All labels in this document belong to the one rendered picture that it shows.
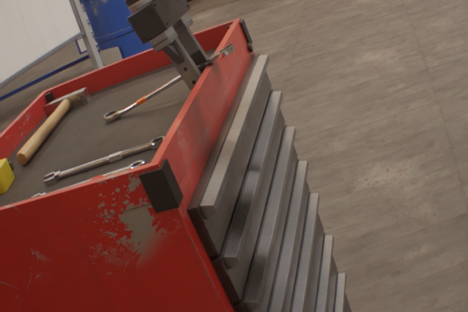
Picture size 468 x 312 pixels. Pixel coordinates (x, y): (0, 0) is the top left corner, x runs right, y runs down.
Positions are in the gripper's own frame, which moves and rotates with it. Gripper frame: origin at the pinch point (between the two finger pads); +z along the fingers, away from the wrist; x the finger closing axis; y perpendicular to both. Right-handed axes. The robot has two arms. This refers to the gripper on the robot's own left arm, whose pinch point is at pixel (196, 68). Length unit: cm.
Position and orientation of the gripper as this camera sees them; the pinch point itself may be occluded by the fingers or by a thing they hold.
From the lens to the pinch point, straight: 130.5
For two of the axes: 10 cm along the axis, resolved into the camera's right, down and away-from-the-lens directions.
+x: -2.2, 3.6, -9.0
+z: 5.4, 8.2, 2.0
